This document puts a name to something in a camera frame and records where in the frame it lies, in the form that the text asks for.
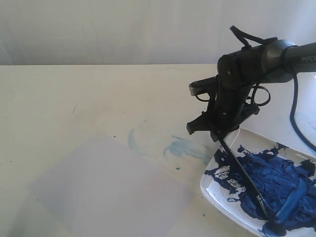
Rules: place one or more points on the white plate with blue paint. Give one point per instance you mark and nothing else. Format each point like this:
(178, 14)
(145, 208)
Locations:
(285, 178)

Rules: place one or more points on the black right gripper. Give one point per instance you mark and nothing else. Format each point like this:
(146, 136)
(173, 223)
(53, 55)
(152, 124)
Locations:
(226, 111)

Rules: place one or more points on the white sheet of paper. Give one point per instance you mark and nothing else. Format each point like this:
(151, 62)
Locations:
(102, 189)

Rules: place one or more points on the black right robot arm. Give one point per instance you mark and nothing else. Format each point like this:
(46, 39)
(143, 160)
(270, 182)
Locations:
(238, 73)

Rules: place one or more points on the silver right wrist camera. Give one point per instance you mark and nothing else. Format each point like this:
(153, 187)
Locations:
(203, 86)

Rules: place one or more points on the black paintbrush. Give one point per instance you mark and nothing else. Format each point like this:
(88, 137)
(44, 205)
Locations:
(250, 186)

